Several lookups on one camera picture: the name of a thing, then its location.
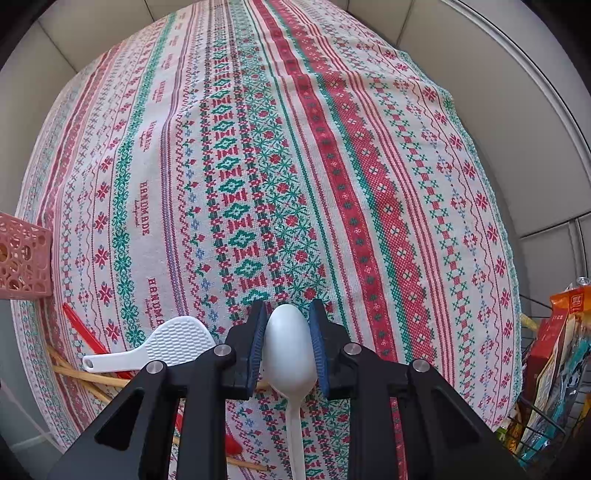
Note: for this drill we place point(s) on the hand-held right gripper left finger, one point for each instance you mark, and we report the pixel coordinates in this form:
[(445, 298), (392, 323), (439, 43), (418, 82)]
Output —
[(256, 344)]

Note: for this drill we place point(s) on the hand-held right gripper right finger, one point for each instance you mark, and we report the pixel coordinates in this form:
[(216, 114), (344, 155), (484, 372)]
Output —
[(318, 346)]

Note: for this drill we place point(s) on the white plastic spoon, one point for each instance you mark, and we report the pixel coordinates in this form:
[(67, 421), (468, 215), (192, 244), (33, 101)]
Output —
[(288, 346)]

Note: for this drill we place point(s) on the pink perforated utensil basket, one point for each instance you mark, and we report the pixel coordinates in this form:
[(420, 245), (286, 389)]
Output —
[(25, 258)]

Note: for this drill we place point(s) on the white rice paddle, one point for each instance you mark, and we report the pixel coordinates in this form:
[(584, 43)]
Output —
[(175, 341)]

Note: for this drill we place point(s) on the red plastic spoon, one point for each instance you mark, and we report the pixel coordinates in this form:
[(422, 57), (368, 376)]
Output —
[(87, 330)]

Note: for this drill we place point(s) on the patterned striped tablecloth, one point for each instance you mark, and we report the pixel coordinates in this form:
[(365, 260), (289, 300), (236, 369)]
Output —
[(277, 161)]

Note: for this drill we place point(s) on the red cardboard box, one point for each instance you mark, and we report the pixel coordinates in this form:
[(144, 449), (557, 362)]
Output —
[(547, 350)]

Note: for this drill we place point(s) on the teal snack packet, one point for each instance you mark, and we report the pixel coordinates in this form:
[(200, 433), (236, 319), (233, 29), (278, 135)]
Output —
[(568, 392)]

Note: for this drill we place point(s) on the orange snack packet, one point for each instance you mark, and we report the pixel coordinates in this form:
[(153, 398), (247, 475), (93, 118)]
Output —
[(570, 302)]

